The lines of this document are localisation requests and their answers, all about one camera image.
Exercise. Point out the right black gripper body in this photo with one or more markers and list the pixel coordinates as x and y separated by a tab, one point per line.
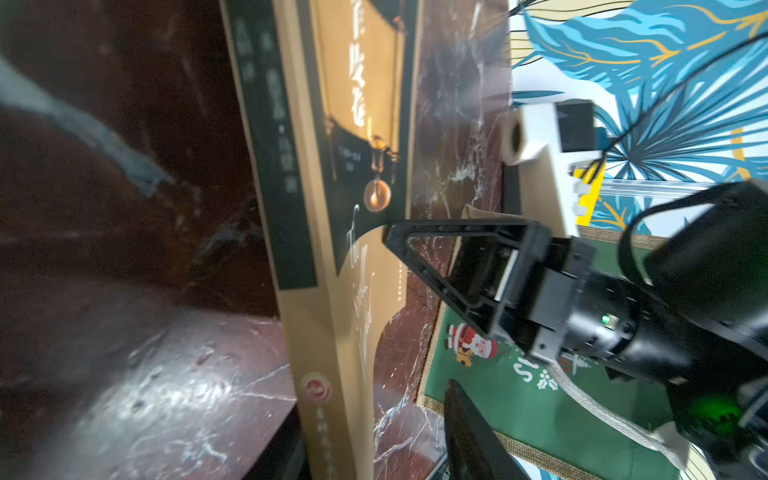
550	300

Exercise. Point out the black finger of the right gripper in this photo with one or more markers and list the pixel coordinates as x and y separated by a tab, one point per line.
495	262

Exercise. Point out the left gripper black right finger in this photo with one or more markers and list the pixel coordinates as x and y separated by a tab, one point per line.
473	450

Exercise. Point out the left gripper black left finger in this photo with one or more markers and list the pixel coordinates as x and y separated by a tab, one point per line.
285	456

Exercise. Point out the green beige canvas bag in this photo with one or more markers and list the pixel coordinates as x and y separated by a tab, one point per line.
539	423

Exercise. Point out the brown cover book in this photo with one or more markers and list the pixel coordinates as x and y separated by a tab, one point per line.
326	94

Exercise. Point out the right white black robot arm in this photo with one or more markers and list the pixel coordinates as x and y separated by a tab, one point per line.
692	316

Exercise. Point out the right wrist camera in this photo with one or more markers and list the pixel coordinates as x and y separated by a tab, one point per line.
544	142

